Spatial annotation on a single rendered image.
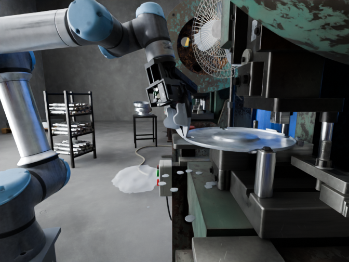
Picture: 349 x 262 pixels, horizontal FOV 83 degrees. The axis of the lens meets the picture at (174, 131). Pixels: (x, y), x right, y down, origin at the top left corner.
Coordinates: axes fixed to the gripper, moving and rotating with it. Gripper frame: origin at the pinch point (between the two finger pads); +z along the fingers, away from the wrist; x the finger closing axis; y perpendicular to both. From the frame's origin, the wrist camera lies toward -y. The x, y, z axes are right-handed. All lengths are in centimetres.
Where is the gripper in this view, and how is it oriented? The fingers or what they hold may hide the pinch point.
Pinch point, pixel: (185, 132)
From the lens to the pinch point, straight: 54.4
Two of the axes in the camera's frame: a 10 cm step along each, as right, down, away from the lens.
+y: -6.6, 1.4, -7.4
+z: 2.5, 9.7, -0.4
